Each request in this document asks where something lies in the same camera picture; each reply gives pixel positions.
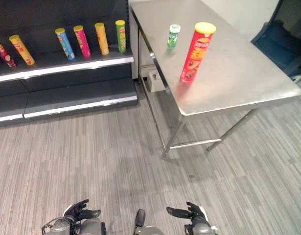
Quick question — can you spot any grey floor box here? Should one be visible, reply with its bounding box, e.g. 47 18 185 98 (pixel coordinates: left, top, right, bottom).
142 70 167 93

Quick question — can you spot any stainless steel table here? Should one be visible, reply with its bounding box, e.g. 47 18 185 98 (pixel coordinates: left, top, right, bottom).
128 0 301 159

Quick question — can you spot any blue chips can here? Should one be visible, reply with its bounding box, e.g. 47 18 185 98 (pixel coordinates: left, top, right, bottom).
54 27 76 61

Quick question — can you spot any pink chips can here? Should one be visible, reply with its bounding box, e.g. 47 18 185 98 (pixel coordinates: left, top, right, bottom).
73 25 92 58

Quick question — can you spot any maroon chips can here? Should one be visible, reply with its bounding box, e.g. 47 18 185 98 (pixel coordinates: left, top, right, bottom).
0 38 17 68

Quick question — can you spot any orange chips can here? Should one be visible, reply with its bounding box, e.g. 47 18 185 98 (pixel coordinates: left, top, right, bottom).
8 34 36 66

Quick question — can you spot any green chips can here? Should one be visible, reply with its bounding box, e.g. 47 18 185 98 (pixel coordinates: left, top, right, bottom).
115 20 127 54

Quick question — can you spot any dark store shelf unit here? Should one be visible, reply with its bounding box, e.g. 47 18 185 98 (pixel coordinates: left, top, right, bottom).
0 0 139 127

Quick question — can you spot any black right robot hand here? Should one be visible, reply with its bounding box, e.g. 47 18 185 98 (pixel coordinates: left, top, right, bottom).
166 201 209 222

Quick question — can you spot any silver robot leg with foot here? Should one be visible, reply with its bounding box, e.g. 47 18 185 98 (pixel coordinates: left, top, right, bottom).
133 209 165 235

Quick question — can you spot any small green white bottle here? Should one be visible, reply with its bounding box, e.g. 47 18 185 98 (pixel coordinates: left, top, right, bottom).
167 23 182 48

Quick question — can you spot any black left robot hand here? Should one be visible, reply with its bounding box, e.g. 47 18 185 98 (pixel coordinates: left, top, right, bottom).
64 199 102 221

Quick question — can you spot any dark blue chair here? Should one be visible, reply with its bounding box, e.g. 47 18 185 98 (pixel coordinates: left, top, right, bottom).
250 20 301 79

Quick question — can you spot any red chips can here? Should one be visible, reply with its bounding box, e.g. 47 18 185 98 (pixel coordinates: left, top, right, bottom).
180 22 217 83

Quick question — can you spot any yellow chips can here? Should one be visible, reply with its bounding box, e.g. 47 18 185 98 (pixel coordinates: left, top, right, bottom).
94 22 110 56

